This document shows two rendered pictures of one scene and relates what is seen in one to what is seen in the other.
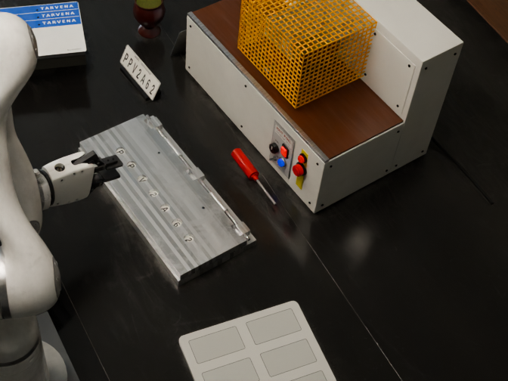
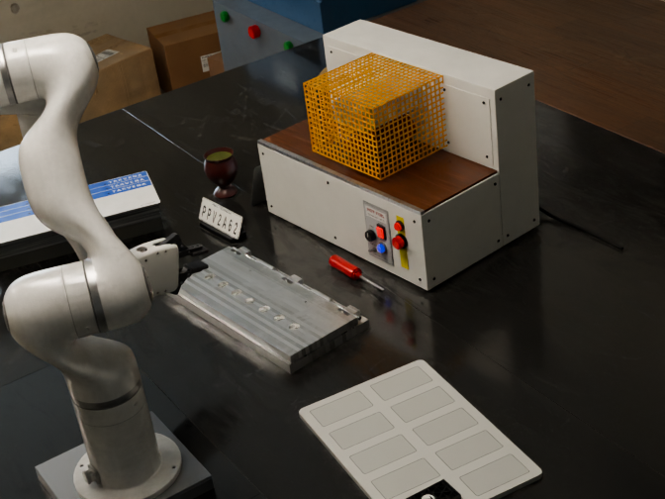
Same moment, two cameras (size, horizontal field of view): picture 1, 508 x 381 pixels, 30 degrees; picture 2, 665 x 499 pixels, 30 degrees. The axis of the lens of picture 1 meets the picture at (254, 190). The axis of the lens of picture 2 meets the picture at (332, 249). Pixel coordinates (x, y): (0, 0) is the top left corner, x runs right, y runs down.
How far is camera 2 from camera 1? 93 cm
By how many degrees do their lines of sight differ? 21
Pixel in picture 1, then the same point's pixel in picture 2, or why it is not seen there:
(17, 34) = (75, 42)
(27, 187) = not seen: hidden behind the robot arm
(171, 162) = (265, 274)
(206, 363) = (332, 424)
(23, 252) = (108, 247)
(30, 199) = not seen: hidden behind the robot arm
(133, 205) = (230, 314)
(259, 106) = (345, 196)
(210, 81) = (294, 206)
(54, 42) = (127, 202)
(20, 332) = (119, 361)
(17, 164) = not seen: hidden behind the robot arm
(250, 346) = (378, 403)
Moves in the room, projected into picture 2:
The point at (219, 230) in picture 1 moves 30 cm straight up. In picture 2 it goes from (326, 315) to (307, 184)
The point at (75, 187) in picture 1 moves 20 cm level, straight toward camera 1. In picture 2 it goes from (162, 272) to (181, 326)
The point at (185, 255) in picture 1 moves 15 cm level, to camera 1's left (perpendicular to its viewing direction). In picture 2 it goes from (293, 340) to (218, 347)
